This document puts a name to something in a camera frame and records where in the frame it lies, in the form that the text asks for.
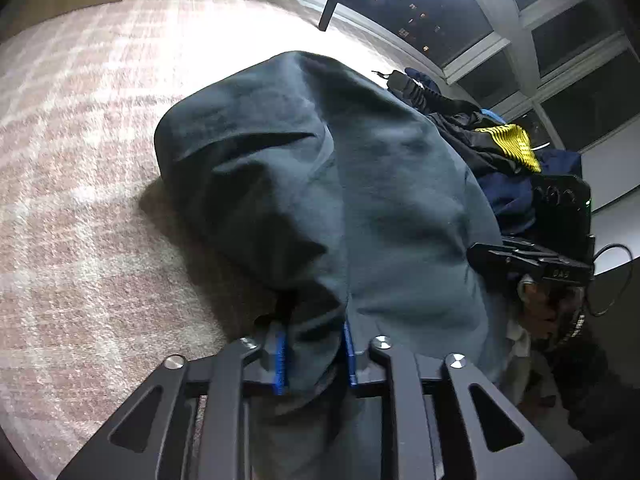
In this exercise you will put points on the beige cloth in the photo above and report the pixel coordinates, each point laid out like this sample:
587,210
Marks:
517,360

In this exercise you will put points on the person's right forearm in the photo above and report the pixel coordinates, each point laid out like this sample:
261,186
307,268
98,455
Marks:
595,390

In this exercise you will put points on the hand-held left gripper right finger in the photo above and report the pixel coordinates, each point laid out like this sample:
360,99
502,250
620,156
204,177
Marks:
351,355

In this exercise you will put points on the black ribbed garment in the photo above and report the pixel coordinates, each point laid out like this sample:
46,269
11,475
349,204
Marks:
415,90

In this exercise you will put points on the navy blue garment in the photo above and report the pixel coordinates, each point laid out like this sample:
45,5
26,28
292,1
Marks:
515,200

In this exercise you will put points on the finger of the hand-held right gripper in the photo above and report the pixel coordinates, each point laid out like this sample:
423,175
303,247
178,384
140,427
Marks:
530,260

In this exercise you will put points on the person's right hand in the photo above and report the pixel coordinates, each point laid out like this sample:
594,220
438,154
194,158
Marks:
542,307

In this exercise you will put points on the blue cloth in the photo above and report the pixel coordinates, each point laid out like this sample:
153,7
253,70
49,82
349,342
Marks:
492,115

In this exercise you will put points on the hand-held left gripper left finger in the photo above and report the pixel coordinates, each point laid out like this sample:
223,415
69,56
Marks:
280,360

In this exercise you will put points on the beige checked rug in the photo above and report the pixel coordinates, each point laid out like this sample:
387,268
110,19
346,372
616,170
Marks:
85,170

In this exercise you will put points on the dark green pants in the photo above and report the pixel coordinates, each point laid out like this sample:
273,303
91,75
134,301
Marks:
375,210

